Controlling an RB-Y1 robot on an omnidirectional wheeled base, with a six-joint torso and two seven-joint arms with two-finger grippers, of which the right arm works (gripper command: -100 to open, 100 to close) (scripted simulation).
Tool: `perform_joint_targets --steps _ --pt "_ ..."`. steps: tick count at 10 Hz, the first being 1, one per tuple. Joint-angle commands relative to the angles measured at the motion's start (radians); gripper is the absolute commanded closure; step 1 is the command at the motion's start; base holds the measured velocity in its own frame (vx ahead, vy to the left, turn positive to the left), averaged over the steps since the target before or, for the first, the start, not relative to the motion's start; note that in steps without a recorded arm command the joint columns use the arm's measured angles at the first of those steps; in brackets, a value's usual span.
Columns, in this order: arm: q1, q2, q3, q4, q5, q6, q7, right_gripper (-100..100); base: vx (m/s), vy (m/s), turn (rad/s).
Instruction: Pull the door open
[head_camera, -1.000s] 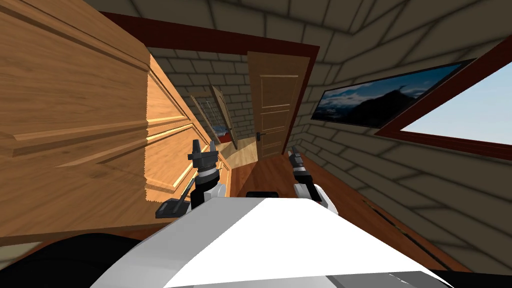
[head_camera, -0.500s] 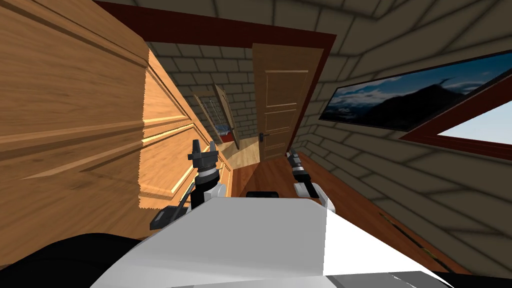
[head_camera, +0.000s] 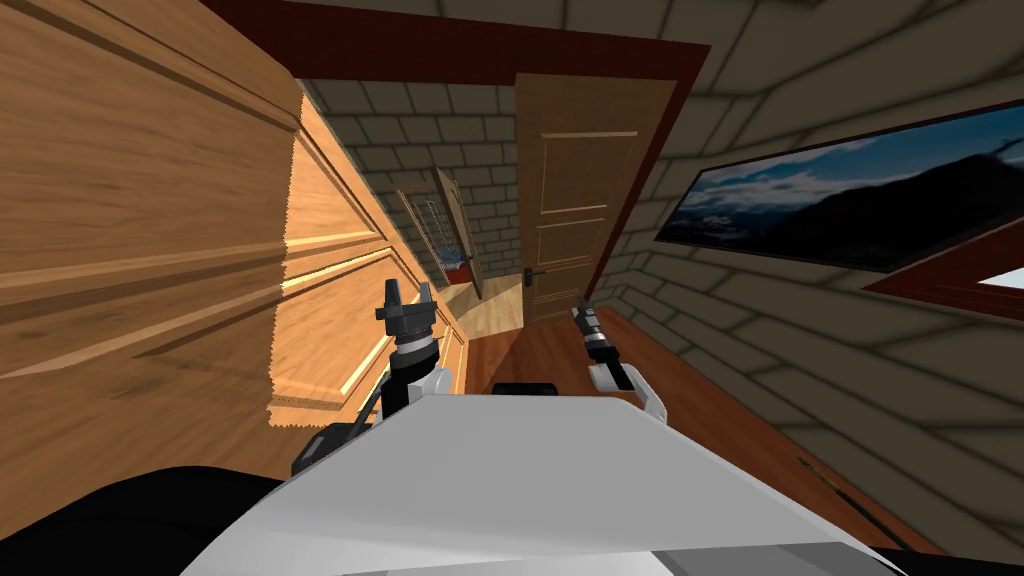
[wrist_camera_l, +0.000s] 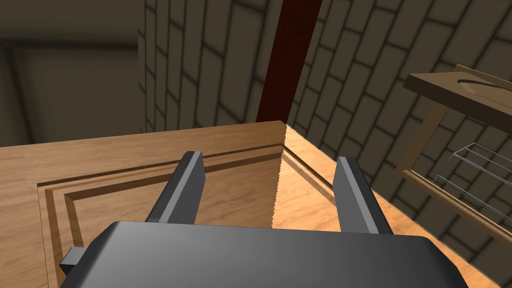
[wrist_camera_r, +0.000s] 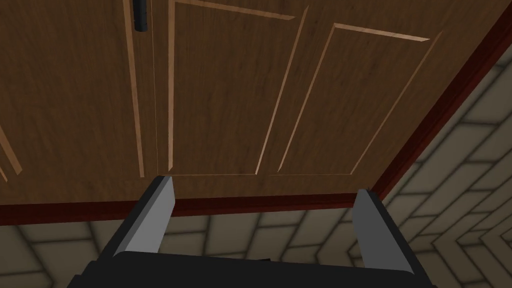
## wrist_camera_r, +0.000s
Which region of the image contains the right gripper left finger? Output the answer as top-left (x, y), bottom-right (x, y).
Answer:
top-left (97, 174), bottom-right (176, 263)

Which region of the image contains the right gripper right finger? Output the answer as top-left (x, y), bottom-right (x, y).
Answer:
top-left (351, 189), bottom-right (431, 282)

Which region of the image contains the brown wooden door leaf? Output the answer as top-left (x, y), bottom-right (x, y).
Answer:
top-left (0, 0), bottom-right (159, 207)
top-left (150, 0), bottom-right (512, 201)

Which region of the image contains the black door handle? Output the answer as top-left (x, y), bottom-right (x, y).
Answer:
top-left (132, 0), bottom-right (149, 33)

